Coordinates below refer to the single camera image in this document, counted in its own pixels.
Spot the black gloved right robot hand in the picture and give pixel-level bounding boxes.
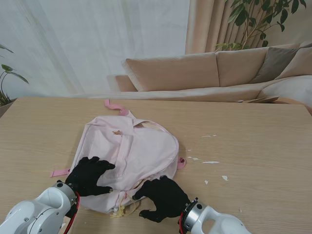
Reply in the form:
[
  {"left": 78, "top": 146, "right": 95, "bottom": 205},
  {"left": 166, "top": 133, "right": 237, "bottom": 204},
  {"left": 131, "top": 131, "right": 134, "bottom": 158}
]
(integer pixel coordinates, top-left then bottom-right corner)
[{"left": 132, "top": 175, "right": 192, "bottom": 223}]

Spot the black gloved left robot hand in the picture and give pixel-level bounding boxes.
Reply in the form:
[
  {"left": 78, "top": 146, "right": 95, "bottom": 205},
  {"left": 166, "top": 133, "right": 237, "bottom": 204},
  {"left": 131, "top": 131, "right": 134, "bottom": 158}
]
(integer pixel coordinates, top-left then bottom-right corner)
[{"left": 65, "top": 156, "right": 116, "bottom": 197}]

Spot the yellow yarn zipper pull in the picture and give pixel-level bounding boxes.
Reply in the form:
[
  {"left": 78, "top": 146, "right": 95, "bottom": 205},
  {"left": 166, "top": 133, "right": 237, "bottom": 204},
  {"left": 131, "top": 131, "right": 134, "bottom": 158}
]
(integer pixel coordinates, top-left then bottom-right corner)
[{"left": 109, "top": 201, "right": 141, "bottom": 218}]

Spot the pink fabric backpack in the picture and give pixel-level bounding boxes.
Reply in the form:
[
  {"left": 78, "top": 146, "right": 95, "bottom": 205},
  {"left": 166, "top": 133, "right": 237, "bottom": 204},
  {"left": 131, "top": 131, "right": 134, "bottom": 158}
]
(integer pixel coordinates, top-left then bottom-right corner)
[{"left": 50, "top": 99, "right": 187, "bottom": 215}]

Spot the beige sofa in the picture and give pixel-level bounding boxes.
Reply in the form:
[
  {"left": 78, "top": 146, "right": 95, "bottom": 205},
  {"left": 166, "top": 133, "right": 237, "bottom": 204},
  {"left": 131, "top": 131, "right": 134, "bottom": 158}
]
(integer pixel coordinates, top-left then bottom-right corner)
[{"left": 115, "top": 42, "right": 312, "bottom": 113}]

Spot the broad-leaved green plant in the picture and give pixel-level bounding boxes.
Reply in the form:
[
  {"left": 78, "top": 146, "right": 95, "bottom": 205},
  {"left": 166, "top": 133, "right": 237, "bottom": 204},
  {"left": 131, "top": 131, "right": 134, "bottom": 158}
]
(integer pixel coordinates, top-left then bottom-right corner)
[{"left": 0, "top": 43, "right": 30, "bottom": 107}]

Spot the white sheer curtain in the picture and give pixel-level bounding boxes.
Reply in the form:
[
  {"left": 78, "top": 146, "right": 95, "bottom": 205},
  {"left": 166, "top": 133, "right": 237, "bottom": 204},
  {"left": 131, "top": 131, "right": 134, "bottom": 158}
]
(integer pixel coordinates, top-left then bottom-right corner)
[{"left": 0, "top": 0, "right": 191, "bottom": 98}]

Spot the flat brown cardboard piece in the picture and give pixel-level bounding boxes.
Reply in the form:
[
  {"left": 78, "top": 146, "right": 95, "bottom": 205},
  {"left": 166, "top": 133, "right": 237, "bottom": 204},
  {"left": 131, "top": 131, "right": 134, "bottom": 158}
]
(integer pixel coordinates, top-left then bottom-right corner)
[{"left": 237, "top": 97, "right": 280, "bottom": 104}]

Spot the white beanbag cushion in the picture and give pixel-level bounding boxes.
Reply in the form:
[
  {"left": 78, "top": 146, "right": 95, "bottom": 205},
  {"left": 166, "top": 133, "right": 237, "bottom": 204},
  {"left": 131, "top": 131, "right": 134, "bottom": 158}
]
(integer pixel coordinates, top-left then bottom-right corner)
[{"left": 258, "top": 75, "right": 312, "bottom": 110}]

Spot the grey sofa cushion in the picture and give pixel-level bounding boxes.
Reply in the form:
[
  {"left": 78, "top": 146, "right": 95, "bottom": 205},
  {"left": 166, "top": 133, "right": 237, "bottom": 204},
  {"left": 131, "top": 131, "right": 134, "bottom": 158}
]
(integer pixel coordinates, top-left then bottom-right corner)
[{"left": 251, "top": 46, "right": 300, "bottom": 83}]

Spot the beige pleated curtain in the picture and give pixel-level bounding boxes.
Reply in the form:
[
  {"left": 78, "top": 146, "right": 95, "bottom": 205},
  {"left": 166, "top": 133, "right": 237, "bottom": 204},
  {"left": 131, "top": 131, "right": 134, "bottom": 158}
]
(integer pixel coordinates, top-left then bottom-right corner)
[{"left": 184, "top": 0, "right": 312, "bottom": 54}]

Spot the tall small-leaved green plant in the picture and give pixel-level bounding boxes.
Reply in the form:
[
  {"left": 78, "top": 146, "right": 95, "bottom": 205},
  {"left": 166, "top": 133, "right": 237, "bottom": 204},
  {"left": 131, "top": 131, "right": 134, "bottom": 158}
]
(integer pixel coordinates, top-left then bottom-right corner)
[{"left": 214, "top": 0, "right": 308, "bottom": 52}]

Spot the red left arm cable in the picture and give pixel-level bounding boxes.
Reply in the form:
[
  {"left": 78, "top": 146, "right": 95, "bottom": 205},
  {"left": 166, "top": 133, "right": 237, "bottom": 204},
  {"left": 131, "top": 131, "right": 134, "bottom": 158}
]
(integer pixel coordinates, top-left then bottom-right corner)
[{"left": 62, "top": 191, "right": 81, "bottom": 234}]

